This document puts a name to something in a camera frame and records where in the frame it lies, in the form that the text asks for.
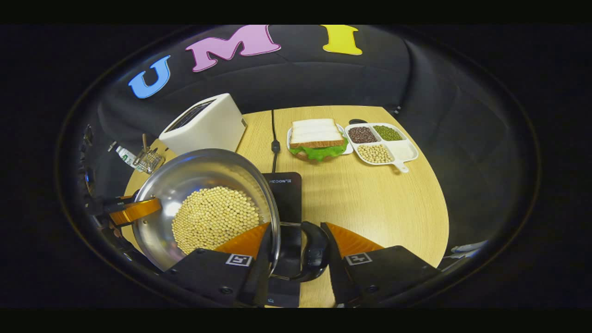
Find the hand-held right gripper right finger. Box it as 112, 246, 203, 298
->
321, 222, 442, 307

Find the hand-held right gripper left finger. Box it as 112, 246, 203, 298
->
162, 222, 273, 308

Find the black induction cooktop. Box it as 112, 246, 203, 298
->
261, 172, 303, 308

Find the stainless steel pot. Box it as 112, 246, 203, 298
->
132, 148, 331, 283

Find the white green label bottle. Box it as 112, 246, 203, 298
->
116, 146, 137, 167

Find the large pile of soybeans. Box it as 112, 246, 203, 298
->
172, 186, 260, 255

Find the white toaster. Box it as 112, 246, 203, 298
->
159, 93, 248, 156

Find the small heap of soybeans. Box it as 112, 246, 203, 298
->
358, 144, 394, 164

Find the white divided dish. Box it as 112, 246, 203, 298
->
345, 123, 419, 173

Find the sandwich with lettuce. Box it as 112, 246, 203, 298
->
289, 118, 349, 162

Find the heap of dark red beans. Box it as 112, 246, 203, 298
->
348, 126, 377, 144

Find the heap of green mung beans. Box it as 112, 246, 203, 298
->
373, 125, 404, 142

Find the wire mesh basket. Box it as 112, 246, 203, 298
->
134, 148, 166, 174

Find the black power cable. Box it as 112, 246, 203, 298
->
270, 110, 281, 173

